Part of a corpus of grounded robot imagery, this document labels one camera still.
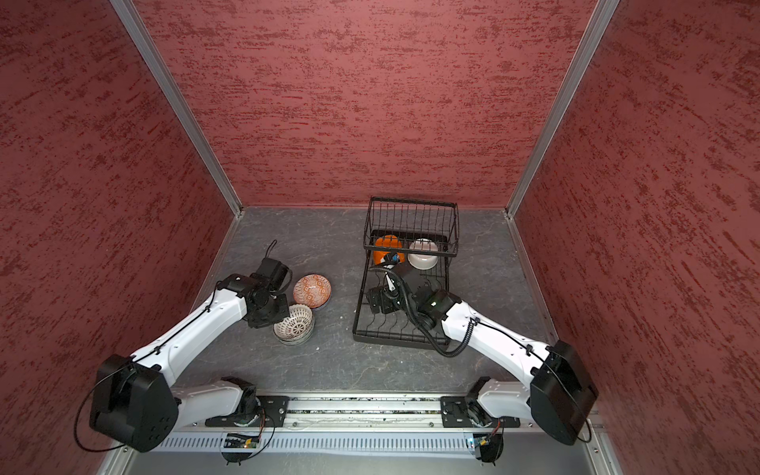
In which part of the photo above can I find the corner aluminium profile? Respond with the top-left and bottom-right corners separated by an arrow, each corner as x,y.
506,0 -> 619,222
110,0 -> 245,219

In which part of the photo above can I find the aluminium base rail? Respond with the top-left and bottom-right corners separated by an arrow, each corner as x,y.
177,384 -> 538,431

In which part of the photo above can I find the black wire dish rack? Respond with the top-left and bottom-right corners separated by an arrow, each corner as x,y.
351,197 -> 459,350

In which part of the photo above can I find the left corner aluminium profile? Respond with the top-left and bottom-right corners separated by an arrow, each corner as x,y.
110,0 -> 245,219

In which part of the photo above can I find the perforated cable duct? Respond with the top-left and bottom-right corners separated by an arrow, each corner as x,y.
155,431 -> 475,457

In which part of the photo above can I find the right corner aluminium profile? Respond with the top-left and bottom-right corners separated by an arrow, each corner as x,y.
506,0 -> 619,222

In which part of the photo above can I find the white lattice patterned bowl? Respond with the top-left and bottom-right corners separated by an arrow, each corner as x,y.
273,304 -> 315,346

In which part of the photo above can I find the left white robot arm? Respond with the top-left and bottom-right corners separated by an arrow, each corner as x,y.
85,257 -> 292,452

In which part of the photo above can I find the orange square bowl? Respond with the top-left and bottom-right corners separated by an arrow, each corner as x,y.
372,235 -> 406,266

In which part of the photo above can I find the red patterned bowl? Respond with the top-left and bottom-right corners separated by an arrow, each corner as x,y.
293,274 -> 332,309

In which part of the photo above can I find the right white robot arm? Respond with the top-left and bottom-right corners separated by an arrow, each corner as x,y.
370,263 -> 599,445

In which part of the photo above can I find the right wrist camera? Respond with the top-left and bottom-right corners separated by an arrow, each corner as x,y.
380,253 -> 403,294

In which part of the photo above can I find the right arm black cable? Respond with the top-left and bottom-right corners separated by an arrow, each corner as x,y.
369,266 -> 480,358

